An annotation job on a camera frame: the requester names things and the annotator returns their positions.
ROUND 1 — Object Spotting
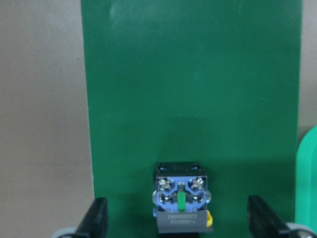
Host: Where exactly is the green conveyor belt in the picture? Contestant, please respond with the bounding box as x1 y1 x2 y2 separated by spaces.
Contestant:
81 0 302 238

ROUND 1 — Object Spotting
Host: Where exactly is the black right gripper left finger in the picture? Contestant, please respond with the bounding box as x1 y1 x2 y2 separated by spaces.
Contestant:
74 197 108 238

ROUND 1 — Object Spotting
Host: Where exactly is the green plastic tray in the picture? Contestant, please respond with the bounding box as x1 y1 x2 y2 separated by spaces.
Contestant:
295 127 317 231

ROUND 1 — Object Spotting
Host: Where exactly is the green push button switch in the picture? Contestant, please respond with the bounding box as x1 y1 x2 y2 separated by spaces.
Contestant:
152 162 213 235

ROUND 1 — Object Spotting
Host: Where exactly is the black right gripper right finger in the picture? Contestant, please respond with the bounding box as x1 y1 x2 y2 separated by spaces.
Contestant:
247 195 290 238

